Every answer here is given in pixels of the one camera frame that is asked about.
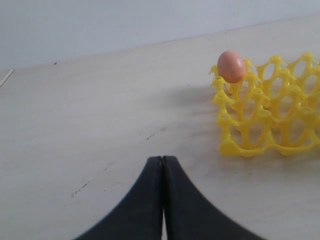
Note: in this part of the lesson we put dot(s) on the yellow plastic egg tray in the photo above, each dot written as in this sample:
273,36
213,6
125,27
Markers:
273,107

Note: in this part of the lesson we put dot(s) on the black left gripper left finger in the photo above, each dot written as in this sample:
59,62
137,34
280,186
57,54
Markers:
139,215

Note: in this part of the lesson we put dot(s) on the brown egg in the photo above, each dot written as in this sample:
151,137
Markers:
231,66

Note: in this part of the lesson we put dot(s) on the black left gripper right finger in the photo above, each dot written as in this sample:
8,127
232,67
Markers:
189,215

